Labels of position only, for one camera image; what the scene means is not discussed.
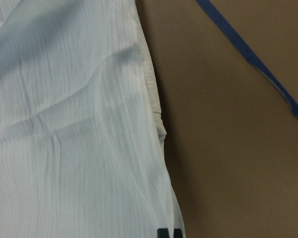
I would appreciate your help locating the light blue shirt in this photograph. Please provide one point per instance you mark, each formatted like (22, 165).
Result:
(81, 135)

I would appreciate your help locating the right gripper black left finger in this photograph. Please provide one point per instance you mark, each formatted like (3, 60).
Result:
(162, 233)

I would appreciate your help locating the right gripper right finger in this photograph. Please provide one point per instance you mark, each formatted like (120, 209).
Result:
(177, 233)

